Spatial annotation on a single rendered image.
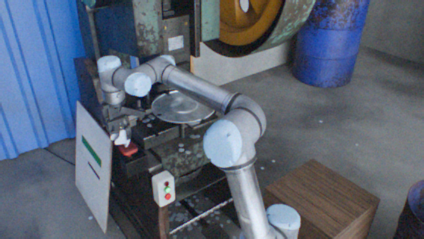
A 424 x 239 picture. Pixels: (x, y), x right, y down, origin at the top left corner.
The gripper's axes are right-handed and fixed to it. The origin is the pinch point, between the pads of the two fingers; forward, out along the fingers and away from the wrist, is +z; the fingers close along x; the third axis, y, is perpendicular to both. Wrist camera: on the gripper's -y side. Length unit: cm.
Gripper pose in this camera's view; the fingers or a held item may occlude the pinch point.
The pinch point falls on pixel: (126, 143)
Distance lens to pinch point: 142.8
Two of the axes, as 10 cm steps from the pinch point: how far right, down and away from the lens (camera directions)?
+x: 6.0, 4.3, -6.8
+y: -8.0, 3.2, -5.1
